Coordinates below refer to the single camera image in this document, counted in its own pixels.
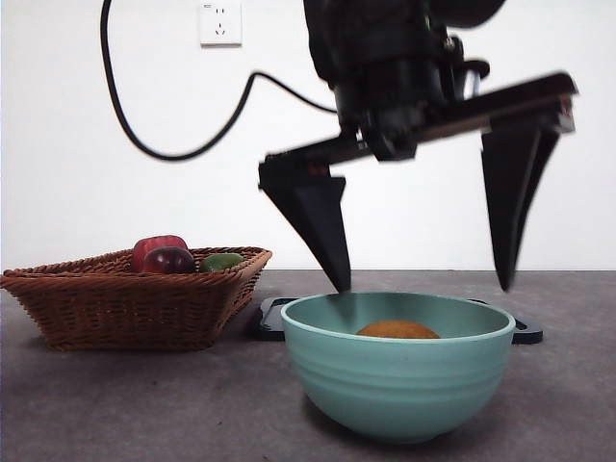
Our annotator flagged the teal ribbed bowl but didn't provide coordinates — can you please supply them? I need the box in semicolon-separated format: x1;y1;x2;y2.
280;292;517;445

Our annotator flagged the green fruit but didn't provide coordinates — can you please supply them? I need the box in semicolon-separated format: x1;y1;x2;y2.
198;252;246;273

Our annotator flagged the black rectangular tray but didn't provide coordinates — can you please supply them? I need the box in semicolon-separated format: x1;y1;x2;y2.
247;296;544;345

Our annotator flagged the dark purple round fruit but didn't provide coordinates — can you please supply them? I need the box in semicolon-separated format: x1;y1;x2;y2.
142;245;197;275

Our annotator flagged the red bell pepper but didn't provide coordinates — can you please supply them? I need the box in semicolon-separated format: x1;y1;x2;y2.
132;234;190;271

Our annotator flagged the brown wicker basket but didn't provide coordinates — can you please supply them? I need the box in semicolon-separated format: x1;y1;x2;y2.
0;245;274;352

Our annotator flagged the left wrist grey camera box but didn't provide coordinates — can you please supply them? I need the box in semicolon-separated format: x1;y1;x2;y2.
460;58;491;98

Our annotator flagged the white wall power socket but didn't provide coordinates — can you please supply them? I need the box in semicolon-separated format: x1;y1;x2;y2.
199;1;244;48

